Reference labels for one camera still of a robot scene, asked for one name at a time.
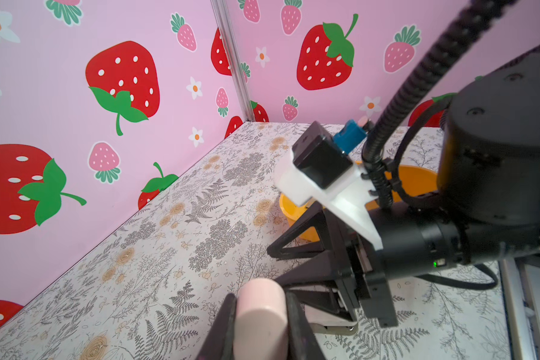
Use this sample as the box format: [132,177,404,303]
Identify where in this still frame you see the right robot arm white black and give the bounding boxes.
[267,45,540,328]

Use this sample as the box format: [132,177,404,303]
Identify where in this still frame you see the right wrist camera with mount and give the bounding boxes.
[274,120,383,251]

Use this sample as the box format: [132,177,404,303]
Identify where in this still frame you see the aluminium corner post left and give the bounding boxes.
[210,0,254,122]

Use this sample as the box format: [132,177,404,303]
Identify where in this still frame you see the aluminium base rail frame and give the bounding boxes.
[499,254,540,359]

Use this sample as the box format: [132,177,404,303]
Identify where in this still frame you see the yellow plastic tray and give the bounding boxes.
[279,165,437,242]

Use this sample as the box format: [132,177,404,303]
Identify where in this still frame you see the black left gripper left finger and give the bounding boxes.
[195,293,237,360]

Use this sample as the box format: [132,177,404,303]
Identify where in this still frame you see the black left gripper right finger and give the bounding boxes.
[286,291,326,360]

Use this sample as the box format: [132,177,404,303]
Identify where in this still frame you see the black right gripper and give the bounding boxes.
[266,201,460,329]

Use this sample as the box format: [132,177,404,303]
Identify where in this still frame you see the pink white small stapler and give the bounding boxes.
[233,278,357,359]

